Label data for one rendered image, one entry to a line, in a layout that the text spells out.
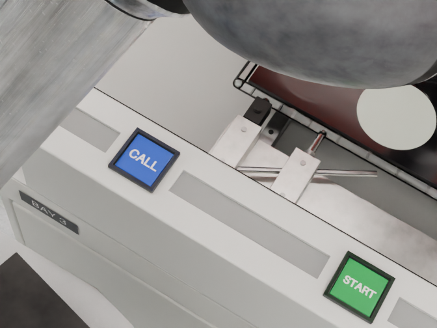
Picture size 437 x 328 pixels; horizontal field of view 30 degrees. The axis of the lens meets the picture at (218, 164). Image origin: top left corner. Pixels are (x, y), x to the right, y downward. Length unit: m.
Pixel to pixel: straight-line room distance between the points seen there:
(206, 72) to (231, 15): 0.66
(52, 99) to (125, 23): 0.08
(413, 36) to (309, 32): 0.06
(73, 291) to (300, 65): 0.57
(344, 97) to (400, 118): 0.07
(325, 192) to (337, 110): 0.10
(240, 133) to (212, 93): 0.14
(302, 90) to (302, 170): 0.12
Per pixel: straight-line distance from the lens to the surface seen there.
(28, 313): 0.88
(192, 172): 0.87
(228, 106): 1.08
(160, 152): 0.88
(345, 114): 1.01
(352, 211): 0.97
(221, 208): 0.86
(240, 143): 0.95
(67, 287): 0.97
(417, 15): 0.47
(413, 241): 0.98
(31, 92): 0.57
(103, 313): 0.96
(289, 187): 0.94
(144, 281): 1.06
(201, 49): 1.13
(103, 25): 0.54
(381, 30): 0.46
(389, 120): 1.02
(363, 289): 0.85
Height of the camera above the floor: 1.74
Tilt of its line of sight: 63 degrees down
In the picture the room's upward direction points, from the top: 12 degrees clockwise
